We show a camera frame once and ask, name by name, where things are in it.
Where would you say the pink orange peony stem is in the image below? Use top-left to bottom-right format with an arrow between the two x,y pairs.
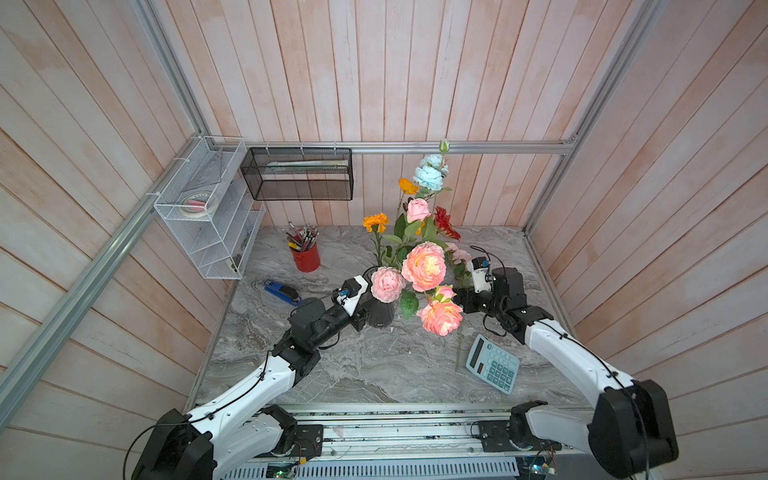
398,241 -> 464,337

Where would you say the pink peony single stem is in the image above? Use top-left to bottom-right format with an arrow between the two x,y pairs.
371,267 -> 406,304

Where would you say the small pink carnation stem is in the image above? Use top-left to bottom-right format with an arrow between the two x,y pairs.
445,242 -> 473,288

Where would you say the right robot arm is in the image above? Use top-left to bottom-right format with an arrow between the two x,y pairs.
454,254 -> 679,479

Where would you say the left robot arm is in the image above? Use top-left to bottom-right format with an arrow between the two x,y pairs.
122,275 -> 370,479

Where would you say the dark ribbed glass vase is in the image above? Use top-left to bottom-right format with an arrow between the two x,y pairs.
361,266 -> 395,329

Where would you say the red metal pencil cup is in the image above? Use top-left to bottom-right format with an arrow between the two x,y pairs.
290,245 -> 321,273

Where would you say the blue black stapler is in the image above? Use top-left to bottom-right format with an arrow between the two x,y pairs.
264,279 -> 302,306

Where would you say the teal desk calculator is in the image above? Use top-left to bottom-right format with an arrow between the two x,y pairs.
465,334 -> 520,395

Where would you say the bundle of pencils and pens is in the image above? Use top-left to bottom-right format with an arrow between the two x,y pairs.
285,223 -> 319,252

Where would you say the orange marigold flower stem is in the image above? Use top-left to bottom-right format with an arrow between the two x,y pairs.
363,213 -> 389,266

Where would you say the red flower stem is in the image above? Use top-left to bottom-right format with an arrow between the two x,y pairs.
434,206 -> 461,241

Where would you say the small pink rosebud stem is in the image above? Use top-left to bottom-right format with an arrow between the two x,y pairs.
406,198 -> 431,223

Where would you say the light blue flower stem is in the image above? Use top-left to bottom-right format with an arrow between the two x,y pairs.
413,140 -> 450,199

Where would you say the tape roll on shelf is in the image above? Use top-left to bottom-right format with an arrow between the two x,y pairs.
179,191 -> 217,219

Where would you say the black mesh wall basket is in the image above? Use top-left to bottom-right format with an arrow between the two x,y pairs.
240,147 -> 354,202

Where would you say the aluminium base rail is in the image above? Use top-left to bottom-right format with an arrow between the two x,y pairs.
158,403 -> 611,479

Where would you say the white wire mesh shelf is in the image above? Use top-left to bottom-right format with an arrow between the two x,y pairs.
154,136 -> 264,280

